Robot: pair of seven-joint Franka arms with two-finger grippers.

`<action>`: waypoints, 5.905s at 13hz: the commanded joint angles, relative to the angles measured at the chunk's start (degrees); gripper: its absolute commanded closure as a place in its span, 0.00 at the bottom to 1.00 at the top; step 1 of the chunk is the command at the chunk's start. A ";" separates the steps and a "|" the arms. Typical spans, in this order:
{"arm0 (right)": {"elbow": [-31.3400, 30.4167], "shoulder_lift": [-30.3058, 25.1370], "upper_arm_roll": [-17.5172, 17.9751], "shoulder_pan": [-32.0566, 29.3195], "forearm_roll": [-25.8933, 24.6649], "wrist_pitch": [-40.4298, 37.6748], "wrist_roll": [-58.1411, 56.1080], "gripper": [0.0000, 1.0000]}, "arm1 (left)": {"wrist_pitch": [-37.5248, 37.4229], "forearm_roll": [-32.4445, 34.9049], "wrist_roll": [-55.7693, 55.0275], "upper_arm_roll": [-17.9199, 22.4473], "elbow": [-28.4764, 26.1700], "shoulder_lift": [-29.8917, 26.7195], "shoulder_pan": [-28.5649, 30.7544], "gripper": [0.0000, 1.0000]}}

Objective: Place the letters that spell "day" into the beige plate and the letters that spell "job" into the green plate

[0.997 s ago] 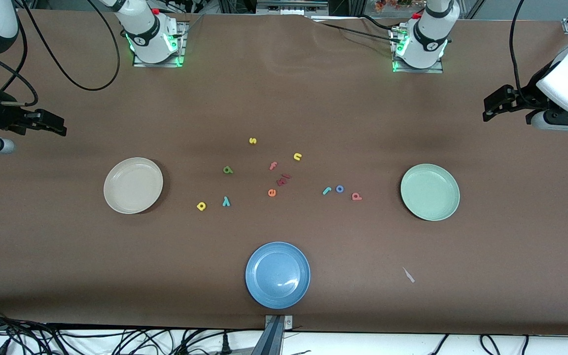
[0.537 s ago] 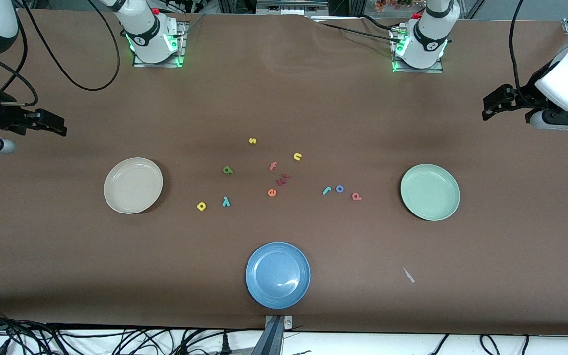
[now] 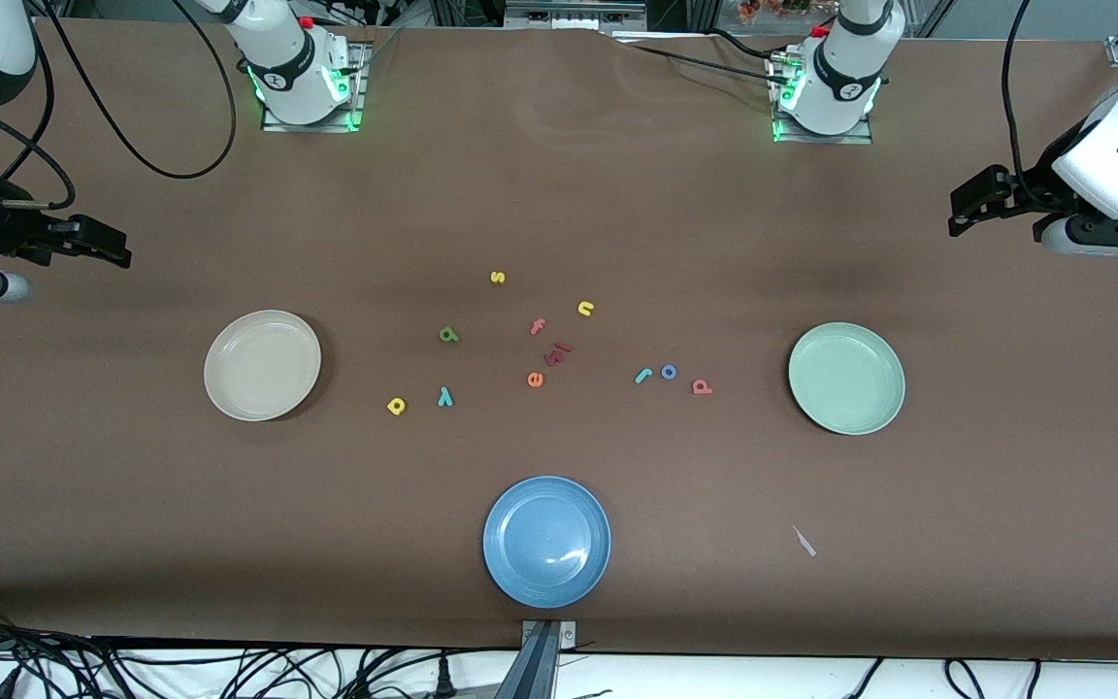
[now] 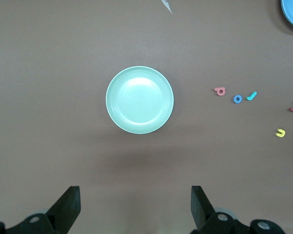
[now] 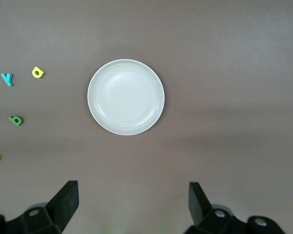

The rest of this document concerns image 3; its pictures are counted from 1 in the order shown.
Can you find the beige round plate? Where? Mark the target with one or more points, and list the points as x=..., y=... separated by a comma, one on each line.
x=262, y=366

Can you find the brown table cover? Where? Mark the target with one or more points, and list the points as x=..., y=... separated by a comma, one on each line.
x=559, y=194

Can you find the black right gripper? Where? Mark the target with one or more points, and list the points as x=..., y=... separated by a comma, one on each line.
x=4, y=226

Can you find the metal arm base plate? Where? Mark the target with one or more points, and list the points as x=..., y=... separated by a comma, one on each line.
x=860, y=138
x=273, y=124

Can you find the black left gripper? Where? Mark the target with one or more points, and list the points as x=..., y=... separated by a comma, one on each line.
x=1033, y=187

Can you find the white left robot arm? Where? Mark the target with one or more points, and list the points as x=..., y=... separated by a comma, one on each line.
x=840, y=87

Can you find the dark red foam letter k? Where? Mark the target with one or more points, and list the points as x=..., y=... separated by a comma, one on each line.
x=555, y=357

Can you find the black power plug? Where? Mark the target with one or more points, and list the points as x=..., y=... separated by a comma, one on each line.
x=443, y=678

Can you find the orange artificial flowers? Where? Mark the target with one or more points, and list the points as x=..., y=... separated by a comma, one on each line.
x=772, y=8

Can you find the metal table edge bracket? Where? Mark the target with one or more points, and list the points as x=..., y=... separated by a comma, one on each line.
x=547, y=636

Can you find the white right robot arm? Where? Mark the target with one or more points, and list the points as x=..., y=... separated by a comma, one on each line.
x=292, y=83

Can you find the light green round plate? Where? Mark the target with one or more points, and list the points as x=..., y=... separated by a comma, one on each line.
x=846, y=379

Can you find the blue round plate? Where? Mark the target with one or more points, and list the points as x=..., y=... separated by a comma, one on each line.
x=546, y=542

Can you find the white paper scrap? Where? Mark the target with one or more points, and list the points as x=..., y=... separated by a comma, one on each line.
x=805, y=542

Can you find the aluminium frame rail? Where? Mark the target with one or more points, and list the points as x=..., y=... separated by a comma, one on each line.
x=569, y=15

